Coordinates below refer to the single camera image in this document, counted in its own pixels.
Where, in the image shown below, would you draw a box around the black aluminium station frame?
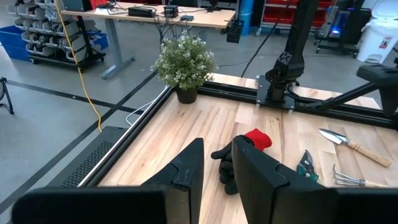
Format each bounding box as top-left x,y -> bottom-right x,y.
76,73 -> 398,188

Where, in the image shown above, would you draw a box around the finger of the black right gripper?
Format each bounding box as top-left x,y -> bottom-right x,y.
380,86 -> 398,121

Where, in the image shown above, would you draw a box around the blue storage bin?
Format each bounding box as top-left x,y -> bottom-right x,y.
0,25 -> 30,62

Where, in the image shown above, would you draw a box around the green-handled pruning shears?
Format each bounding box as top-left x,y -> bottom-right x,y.
295,149 -> 320,182

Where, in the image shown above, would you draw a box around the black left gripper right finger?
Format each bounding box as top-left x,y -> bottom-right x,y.
231,135 -> 398,224

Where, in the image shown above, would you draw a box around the yellow floor cable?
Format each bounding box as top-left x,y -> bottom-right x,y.
53,0 -> 104,133

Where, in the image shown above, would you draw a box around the potted green plant black pot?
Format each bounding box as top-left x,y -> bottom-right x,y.
150,30 -> 219,105

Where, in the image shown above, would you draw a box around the wide steel trowel wooden handle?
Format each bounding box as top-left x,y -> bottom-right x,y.
318,128 -> 393,169

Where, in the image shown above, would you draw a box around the rack of grey bins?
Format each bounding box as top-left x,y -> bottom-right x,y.
6,0 -> 108,70

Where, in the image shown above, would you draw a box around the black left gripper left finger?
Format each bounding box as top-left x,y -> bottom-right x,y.
12,138 -> 205,224

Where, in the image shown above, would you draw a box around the black desk device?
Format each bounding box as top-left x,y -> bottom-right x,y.
163,4 -> 179,19
127,6 -> 157,19

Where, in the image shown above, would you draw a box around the blue cylinder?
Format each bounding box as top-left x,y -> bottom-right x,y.
239,0 -> 254,36

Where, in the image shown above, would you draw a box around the white trash bin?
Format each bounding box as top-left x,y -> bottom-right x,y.
356,0 -> 398,64

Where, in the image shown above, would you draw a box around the black vented box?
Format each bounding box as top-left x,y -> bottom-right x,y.
46,125 -> 129,189

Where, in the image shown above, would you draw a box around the three-tine hand fork wooden handle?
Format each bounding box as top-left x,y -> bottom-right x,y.
331,164 -> 389,189

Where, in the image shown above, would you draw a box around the black equipment cart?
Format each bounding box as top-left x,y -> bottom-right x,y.
315,0 -> 373,58

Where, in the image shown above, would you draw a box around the white floor cable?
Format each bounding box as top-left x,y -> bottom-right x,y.
125,86 -> 169,127

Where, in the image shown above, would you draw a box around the wooden desk grey legs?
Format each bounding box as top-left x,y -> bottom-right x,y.
60,1 -> 237,80

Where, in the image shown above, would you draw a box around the red and black gardening glove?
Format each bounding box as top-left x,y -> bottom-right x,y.
210,128 -> 274,196

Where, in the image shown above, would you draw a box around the red shelf rack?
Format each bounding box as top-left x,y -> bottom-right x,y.
256,0 -> 335,34

